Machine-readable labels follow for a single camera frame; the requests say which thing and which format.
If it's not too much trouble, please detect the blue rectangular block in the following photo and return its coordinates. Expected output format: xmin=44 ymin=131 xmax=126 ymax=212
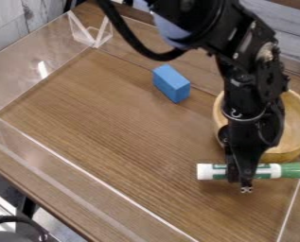
xmin=151 ymin=64 xmax=190 ymax=103

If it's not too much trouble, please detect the brown wooden bowl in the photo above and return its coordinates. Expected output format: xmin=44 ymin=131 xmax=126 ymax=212
xmin=211 ymin=90 xmax=300 ymax=164

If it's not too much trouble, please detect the green white marker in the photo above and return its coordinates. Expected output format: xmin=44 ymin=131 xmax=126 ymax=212
xmin=195 ymin=163 xmax=300 ymax=181

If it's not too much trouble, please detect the clear acrylic tray wall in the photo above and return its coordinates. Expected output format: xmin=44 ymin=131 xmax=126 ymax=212
xmin=0 ymin=9 xmax=300 ymax=242

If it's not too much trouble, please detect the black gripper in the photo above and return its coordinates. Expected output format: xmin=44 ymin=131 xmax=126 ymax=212
xmin=217 ymin=77 xmax=285 ymax=194

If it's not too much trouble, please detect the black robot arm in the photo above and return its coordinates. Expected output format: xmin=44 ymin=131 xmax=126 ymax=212
xmin=146 ymin=0 xmax=289 ymax=193

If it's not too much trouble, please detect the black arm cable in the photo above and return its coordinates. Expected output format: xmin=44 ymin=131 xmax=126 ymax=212
xmin=94 ymin=0 xmax=191 ymax=62

